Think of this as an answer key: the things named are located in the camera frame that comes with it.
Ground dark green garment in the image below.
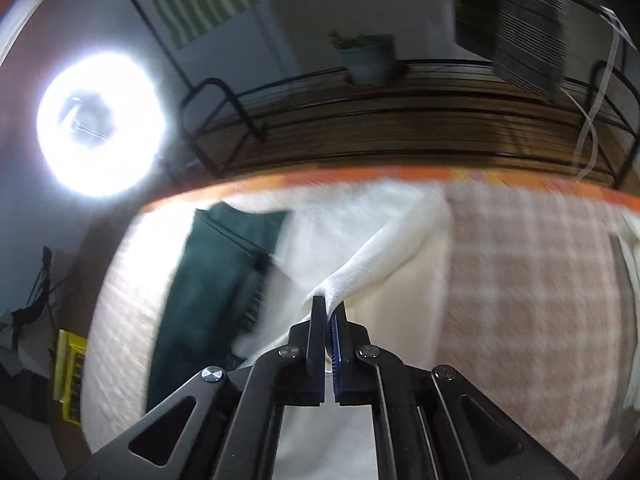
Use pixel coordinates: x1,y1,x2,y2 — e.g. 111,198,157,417
146,202,291,417

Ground yellow box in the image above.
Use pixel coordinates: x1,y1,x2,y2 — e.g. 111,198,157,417
53,329,88,427

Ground wooden slatted shelf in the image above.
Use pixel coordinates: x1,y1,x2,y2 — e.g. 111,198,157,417
197,60,640,181

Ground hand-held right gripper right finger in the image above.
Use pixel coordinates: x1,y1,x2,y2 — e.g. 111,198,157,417
327,301,568,480

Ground dark striped cloth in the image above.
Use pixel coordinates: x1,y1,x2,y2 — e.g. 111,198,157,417
452,0,568,103

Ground white cable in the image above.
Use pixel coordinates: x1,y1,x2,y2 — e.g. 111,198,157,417
560,7,633,181

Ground white fluffy garment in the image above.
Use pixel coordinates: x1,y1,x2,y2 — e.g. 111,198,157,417
220,180,453,480

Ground potted plant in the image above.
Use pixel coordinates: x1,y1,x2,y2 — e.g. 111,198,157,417
328,31,397,86

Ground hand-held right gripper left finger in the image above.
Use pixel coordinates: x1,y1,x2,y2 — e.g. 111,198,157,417
64,296,327,480

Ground black metal shelf frame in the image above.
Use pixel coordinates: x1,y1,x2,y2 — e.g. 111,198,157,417
179,59,640,188

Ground black light stand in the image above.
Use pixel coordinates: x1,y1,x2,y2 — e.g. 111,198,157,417
107,0,193,92

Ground ring light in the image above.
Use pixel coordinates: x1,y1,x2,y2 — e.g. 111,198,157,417
36,50,167,197

